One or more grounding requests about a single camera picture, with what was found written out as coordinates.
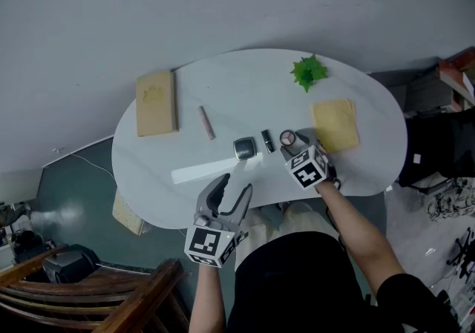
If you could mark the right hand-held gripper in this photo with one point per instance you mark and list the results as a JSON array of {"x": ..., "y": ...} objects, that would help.
[{"x": 306, "y": 172}]

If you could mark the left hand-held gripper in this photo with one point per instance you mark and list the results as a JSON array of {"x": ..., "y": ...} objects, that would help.
[{"x": 202, "y": 246}]

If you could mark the round compact mirror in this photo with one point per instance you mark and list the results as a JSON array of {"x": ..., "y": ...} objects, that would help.
[{"x": 287, "y": 136}]

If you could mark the small black stick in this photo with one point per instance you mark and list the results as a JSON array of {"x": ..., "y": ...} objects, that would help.
[{"x": 267, "y": 141}]

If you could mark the square dark compact case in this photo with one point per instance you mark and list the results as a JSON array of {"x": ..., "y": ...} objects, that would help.
[{"x": 245, "y": 148}]

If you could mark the person's right forearm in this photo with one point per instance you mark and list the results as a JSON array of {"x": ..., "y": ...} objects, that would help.
[{"x": 360, "y": 239}]

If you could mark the person's left forearm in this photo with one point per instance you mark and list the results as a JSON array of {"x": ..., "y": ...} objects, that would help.
[{"x": 208, "y": 298}]

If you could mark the person's beige shorts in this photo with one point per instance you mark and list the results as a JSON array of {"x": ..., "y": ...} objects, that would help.
[{"x": 259, "y": 224}]

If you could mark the yellow folded cloth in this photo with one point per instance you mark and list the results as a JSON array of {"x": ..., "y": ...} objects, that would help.
[{"x": 335, "y": 125}]

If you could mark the small green potted plant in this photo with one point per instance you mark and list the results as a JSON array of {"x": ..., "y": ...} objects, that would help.
[{"x": 308, "y": 72}]

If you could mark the cream cushioned stool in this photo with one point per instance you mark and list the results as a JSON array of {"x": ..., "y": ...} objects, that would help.
[{"x": 126, "y": 214}]

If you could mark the person's black shirt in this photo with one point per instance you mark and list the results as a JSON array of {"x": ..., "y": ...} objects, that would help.
[{"x": 297, "y": 287}]

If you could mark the tan hardcover book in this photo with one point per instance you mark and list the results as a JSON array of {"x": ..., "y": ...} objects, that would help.
[{"x": 156, "y": 103}]

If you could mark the black bag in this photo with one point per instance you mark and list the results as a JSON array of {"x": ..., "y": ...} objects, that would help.
[{"x": 434, "y": 150}]

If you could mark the wooden chair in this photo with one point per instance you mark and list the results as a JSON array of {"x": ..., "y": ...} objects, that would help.
[{"x": 92, "y": 298}]

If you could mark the white black-patterned cloth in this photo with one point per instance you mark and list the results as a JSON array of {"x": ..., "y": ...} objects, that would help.
[{"x": 452, "y": 201}]

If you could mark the black case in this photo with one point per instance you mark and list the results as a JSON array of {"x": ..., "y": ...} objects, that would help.
[{"x": 70, "y": 264}]

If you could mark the stack of red books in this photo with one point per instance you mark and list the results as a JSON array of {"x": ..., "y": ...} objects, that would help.
[{"x": 456, "y": 75}]

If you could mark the black swivel chair base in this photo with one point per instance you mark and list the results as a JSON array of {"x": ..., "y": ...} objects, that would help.
[{"x": 464, "y": 253}]

